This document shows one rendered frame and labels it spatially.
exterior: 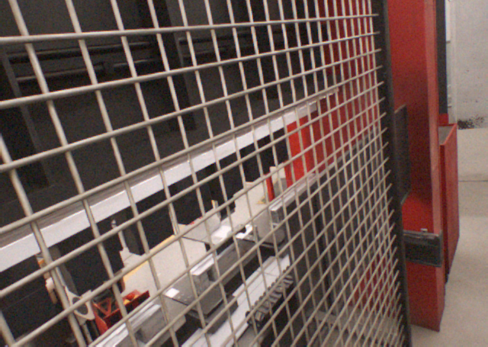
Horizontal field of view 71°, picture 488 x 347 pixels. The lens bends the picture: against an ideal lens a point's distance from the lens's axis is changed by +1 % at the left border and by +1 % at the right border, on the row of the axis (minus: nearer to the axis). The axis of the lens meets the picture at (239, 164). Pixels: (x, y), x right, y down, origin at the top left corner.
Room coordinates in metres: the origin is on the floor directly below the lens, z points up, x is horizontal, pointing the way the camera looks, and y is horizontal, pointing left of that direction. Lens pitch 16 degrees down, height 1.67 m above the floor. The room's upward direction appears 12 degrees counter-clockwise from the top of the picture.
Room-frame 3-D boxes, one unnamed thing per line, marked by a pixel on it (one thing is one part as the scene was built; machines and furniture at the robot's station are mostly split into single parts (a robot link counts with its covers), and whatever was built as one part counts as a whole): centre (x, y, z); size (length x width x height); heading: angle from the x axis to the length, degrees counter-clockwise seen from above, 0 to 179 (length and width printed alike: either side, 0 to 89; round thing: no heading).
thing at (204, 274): (1.27, 0.13, 0.92); 0.39 x 0.06 x 0.10; 139
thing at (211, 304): (0.91, 0.23, 1.01); 0.26 x 0.12 x 0.05; 49
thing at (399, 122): (1.15, -0.45, 1.12); 1.13 x 0.02 x 0.44; 139
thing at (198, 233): (1.41, 0.21, 1.00); 0.26 x 0.18 x 0.01; 49
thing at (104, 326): (1.27, 0.62, 0.75); 0.20 x 0.16 x 0.18; 130
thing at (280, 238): (1.20, -0.02, 1.01); 0.26 x 0.12 x 0.05; 49
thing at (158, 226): (1.03, 0.34, 1.26); 0.15 x 0.09 x 0.17; 139
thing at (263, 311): (0.89, -0.07, 1.02); 0.37 x 0.06 x 0.04; 139
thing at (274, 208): (1.73, -0.27, 0.92); 0.50 x 0.06 x 0.10; 139
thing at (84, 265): (0.88, 0.47, 1.26); 0.15 x 0.09 x 0.17; 139
